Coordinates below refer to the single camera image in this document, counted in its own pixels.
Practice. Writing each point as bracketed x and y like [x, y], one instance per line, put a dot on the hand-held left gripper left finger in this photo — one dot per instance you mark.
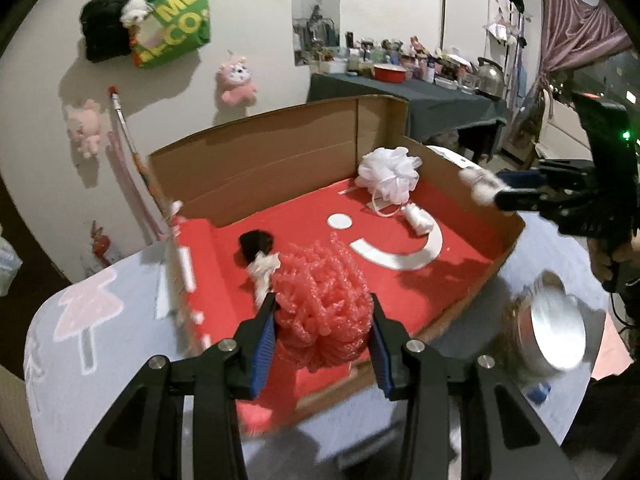
[262, 360]

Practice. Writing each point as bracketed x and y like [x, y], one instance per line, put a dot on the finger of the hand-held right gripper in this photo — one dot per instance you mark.
[520, 178]
[517, 201]

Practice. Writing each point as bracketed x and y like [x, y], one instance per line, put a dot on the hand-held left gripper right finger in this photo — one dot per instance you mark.
[379, 360]

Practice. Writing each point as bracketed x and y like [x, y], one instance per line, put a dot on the white fluffy star clip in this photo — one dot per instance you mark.
[480, 185]

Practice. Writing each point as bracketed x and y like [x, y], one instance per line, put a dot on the orange foam mesh net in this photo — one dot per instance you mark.
[320, 305]

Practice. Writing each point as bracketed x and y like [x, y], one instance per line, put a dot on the cream knitted scrunchie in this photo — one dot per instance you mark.
[262, 265]

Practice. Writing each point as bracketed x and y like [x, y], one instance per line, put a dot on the black scrunchie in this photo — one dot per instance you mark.
[255, 245]

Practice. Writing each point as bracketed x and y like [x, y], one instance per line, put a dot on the white mesh bath pouf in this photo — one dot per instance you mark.
[390, 170]

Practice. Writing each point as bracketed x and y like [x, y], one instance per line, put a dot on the blue cloth piece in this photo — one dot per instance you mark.
[542, 391]

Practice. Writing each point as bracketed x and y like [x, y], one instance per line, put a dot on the cardboard box with red inside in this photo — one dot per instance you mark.
[280, 160]

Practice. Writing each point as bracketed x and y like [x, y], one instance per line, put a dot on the person's right hand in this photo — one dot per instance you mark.
[625, 255]

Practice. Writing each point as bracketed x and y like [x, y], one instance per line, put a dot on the steel kettle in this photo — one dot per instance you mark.
[490, 77]

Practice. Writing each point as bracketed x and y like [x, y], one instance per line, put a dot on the table with green cloth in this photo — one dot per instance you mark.
[430, 105]

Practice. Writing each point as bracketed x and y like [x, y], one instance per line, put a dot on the tall jar with green label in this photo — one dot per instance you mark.
[555, 330]

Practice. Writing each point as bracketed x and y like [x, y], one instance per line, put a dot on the row of cosmetic bottles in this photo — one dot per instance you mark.
[425, 60]

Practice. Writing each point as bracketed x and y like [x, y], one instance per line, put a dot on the pink curtain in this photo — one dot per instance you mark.
[565, 20]

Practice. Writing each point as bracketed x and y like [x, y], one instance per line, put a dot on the red basin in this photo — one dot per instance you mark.
[390, 72]

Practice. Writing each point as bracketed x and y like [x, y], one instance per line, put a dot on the white fridge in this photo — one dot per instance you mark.
[465, 20]

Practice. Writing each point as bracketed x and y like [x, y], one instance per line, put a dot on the red tipped stick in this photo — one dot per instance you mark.
[130, 150]

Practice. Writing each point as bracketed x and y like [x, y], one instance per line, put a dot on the clear plastic bag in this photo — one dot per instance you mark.
[9, 265]

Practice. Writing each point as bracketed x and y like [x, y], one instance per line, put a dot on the pink plush toy with face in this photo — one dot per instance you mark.
[235, 80]

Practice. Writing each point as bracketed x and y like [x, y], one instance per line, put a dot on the pale pink plush toy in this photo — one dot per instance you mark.
[85, 127]

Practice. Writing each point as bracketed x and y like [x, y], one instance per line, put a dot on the green tote bag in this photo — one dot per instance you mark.
[175, 25]

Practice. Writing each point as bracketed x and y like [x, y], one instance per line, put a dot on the black bag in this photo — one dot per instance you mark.
[102, 25]

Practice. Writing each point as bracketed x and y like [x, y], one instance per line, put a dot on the red wall ornament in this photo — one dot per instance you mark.
[101, 245]

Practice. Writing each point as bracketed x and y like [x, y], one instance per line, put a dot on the wall mirror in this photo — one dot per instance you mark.
[315, 10]

